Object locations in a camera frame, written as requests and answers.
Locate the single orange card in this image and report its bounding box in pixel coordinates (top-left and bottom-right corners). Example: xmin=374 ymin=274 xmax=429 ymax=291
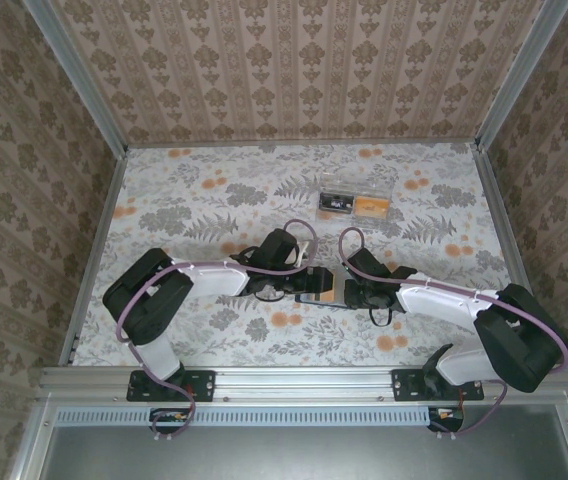
xmin=322 ymin=279 xmax=347 ymax=304

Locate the navy blue card holder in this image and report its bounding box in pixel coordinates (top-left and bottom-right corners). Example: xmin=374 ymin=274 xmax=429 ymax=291
xmin=293 ymin=292 xmax=353 ymax=309

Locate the black VIP card stack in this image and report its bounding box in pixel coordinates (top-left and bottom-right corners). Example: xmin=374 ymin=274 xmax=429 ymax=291
xmin=318 ymin=193 xmax=353 ymax=214

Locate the clear acrylic card box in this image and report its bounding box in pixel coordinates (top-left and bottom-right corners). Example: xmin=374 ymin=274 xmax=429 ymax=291
xmin=315 ymin=172 xmax=396 ymax=225

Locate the grey metal panel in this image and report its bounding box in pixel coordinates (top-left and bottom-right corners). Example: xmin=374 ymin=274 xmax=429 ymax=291
xmin=46 ymin=424 xmax=563 ymax=480

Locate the left gripper thin black cable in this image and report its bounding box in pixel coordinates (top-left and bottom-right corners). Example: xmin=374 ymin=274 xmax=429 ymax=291
xmin=252 ymin=287 xmax=288 ymax=304

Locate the gripper thin black cable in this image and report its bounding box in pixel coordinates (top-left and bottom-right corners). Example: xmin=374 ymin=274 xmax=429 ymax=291
xmin=252 ymin=287 xmax=288 ymax=304
xmin=367 ymin=305 xmax=394 ymax=327

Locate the right gripper thin black cable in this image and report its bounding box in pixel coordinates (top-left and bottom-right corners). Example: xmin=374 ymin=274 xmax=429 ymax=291
xmin=367 ymin=305 xmax=394 ymax=327

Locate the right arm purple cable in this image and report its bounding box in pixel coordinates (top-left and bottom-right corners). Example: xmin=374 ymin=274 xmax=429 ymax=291
xmin=338 ymin=227 xmax=568 ymax=441

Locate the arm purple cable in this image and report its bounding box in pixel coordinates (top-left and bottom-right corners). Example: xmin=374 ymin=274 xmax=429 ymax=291
xmin=115 ymin=218 xmax=319 ymax=444
xmin=338 ymin=227 xmax=568 ymax=441

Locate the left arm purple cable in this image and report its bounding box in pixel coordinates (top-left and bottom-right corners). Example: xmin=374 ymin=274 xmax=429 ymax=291
xmin=115 ymin=218 xmax=319 ymax=444

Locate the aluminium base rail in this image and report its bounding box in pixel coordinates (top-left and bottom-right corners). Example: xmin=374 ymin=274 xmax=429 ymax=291
xmin=38 ymin=364 xmax=568 ymax=404

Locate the aluminium table edge rail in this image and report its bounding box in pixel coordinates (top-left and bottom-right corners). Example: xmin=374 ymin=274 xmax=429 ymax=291
xmin=61 ymin=147 xmax=130 ymax=369
xmin=476 ymin=142 xmax=556 ymax=366
xmin=126 ymin=140 xmax=480 ymax=149

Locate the grey slotted cable duct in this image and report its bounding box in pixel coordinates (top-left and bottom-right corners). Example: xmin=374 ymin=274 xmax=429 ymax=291
xmin=56 ymin=405 xmax=435 ymax=427

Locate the black connector box with wires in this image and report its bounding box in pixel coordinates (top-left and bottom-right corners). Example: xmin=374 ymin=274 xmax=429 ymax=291
xmin=149 ymin=407 xmax=198 ymax=435
xmin=427 ymin=405 xmax=465 ymax=434

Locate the aluminium corner post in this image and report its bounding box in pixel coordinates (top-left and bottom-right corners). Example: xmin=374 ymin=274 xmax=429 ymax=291
xmin=475 ymin=0 xmax=568 ymax=149
xmin=22 ymin=0 xmax=129 ymax=154

